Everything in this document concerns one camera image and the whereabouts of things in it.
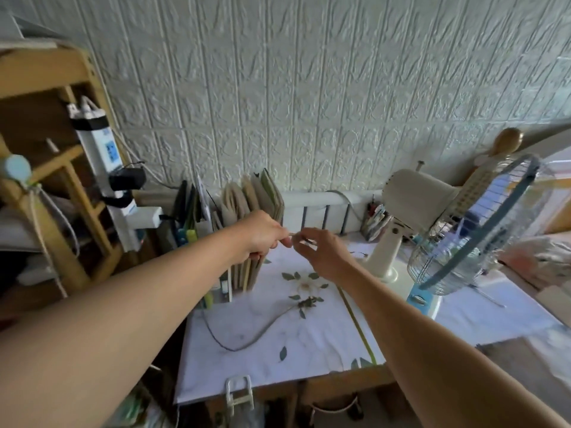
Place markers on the black folders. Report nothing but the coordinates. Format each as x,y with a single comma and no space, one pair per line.
185,204

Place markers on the pen holder with pens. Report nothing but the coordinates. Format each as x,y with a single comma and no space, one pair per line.
377,220

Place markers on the yellow-green highlighter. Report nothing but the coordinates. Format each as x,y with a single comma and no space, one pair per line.
192,236

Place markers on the black plug adapter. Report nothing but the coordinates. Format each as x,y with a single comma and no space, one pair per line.
127,178

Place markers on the white and blue desk fan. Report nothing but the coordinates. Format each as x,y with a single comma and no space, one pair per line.
419,200

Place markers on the person's left hand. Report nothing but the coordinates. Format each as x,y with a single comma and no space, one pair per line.
258,234

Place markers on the light blue round knob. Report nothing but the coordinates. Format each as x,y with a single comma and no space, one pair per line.
15,169

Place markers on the person's right forearm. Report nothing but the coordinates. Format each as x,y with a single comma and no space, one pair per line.
428,352

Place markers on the person's right hand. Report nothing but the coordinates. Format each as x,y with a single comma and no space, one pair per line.
328,256

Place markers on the pink patterned bedding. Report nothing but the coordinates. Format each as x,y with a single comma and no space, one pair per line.
542,260

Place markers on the white floral tablecloth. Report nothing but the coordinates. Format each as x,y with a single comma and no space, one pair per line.
285,334

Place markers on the white file holder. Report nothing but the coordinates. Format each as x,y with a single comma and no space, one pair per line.
206,222

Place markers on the person's left fingers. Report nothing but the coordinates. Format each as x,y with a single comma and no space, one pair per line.
274,240

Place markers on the wooden table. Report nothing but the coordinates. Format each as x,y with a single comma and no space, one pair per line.
312,387

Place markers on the person's left forearm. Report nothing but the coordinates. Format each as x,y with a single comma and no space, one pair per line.
116,325

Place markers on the wooden ladder frame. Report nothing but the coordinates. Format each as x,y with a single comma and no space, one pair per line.
49,129

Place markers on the white plastic clip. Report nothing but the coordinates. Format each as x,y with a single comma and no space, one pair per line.
238,396

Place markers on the white metal bed rail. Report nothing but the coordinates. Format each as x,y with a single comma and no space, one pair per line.
325,209

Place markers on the person's right fingers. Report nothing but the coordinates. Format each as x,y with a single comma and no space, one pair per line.
308,245

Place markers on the white power strip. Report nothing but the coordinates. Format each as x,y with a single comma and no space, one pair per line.
100,151

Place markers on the cream perforated plastic panel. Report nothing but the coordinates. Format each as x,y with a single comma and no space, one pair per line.
479,182

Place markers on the wooden bed post knob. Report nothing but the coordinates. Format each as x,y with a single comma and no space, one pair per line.
506,142

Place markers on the row of brown notebooks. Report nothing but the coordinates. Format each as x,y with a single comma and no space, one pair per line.
261,196

